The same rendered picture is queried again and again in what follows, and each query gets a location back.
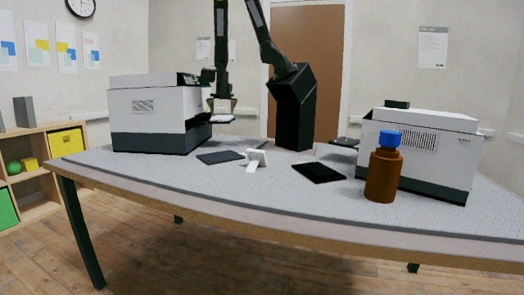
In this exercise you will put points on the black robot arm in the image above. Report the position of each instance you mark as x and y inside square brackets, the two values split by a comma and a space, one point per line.
[269, 54]

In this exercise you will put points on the white multi-well plate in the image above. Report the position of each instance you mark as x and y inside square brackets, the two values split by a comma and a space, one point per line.
[220, 118]

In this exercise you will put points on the brown bottle with blue cap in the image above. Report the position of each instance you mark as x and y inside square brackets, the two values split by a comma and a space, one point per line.
[384, 169]

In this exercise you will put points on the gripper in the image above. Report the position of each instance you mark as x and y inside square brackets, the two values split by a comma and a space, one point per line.
[221, 93]

